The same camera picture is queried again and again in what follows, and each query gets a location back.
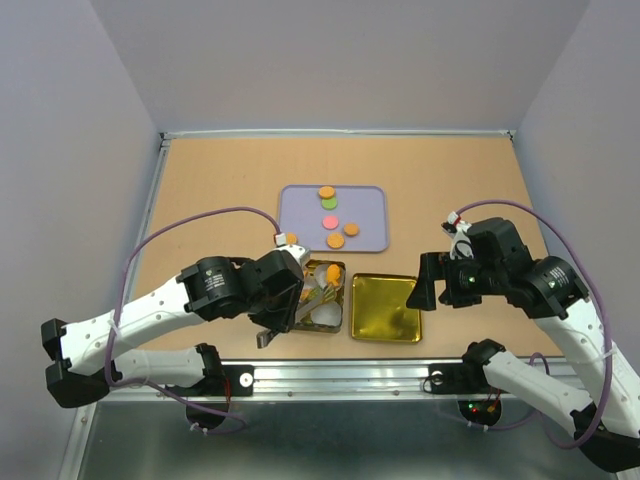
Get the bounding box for orange fish cookie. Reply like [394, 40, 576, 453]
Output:
[326, 264, 343, 289]

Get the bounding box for tan round cookie top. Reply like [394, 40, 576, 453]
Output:
[318, 185, 335, 200]

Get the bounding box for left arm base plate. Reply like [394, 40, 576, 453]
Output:
[166, 364, 255, 397]

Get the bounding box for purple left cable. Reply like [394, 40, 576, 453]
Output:
[102, 205, 296, 435]

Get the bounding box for gold cookie tin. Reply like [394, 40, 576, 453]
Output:
[293, 260, 346, 334]

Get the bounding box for white paper cup bottom-right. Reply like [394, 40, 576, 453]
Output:
[310, 301, 342, 327]

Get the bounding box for green round cookie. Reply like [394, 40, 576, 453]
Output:
[321, 197, 338, 210]
[322, 289, 337, 303]

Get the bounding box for white paper cup top-right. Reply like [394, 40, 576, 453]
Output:
[314, 263, 345, 290]

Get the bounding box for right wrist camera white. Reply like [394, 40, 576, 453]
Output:
[441, 212, 474, 260]

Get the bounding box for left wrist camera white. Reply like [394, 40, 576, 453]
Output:
[277, 244, 311, 265]

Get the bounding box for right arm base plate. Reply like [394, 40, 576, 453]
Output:
[422, 363, 496, 395]

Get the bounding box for tan round cookie bottom-middle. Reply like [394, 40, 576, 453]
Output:
[326, 232, 345, 249]

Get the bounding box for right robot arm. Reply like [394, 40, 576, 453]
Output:
[406, 213, 639, 473]

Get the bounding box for aluminium frame rail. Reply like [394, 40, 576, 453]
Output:
[109, 347, 462, 398]

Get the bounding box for pink round cookie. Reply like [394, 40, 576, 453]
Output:
[322, 215, 340, 230]

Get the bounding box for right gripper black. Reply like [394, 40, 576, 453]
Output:
[405, 250, 506, 311]

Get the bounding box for tan round cookie right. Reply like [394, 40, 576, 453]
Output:
[343, 223, 360, 237]

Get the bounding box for lavender plastic tray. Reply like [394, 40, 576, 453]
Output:
[278, 184, 390, 253]

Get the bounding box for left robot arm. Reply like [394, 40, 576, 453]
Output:
[41, 245, 310, 408]

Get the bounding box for metal tongs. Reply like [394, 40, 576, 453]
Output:
[256, 296, 323, 349]

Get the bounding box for gold tin lid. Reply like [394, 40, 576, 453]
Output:
[350, 273, 423, 344]

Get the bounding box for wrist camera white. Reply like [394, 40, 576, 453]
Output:
[277, 244, 311, 265]
[441, 212, 474, 260]

